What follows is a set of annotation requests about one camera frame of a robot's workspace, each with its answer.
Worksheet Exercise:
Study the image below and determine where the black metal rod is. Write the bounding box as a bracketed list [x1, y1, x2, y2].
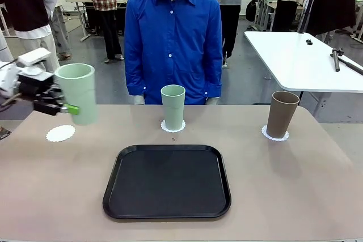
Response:
[330, 48, 363, 75]

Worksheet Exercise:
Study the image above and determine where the person in blue shirt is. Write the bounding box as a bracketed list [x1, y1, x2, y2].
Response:
[124, 0, 224, 105]

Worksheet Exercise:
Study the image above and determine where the person in gray top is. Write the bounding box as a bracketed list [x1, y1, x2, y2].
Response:
[214, 0, 259, 67]

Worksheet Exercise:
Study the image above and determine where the person in black shirt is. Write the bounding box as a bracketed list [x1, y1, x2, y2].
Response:
[0, 0, 68, 74]

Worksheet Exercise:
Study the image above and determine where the person in gray trousers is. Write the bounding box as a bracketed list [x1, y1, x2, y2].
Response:
[42, 0, 72, 61]

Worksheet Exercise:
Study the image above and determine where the person's left forearm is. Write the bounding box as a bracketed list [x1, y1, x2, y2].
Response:
[204, 63, 224, 105]

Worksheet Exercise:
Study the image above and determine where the black tripod pole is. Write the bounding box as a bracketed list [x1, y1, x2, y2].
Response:
[297, 0, 324, 33]

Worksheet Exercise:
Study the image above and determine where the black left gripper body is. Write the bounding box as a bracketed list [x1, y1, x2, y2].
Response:
[18, 76, 56, 104]

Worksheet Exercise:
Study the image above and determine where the brown tall cup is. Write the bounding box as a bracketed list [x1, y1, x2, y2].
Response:
[266, 91, 300, 138]

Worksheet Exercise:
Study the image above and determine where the gray workshop desk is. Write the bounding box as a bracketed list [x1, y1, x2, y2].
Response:
[65, 0, 127, 42]

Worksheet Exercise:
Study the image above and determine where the person's right forearm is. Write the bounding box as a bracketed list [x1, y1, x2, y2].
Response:
[125, 63, 147, 105]

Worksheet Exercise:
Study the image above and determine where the black plastic serving tray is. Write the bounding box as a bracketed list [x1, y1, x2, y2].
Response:
[102, 144, 232, 220]

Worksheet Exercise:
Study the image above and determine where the white scalloped paper coaster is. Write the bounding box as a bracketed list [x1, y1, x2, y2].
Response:
[161, 119, 187, 133]
[46, 124, 77, 143]
[261, 125, 290, 142]

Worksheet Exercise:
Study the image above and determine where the white folding table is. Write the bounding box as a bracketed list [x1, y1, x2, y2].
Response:
[244, 31, 363, 107]

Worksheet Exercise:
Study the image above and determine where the person in dark long garment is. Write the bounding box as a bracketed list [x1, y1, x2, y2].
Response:
[307, 0, 357, 45]

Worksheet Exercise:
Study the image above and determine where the black hanging bag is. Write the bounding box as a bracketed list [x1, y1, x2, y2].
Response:
[245, 0, 258, 22]

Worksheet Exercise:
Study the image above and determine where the white cylindrical air purifier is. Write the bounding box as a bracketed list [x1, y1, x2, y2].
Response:
[0, 30, 14, 63]

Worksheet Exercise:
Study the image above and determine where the light green tall cup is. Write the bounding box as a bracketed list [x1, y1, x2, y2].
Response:
[161, 84, 186, 130]
[55, 63, 99, 126]

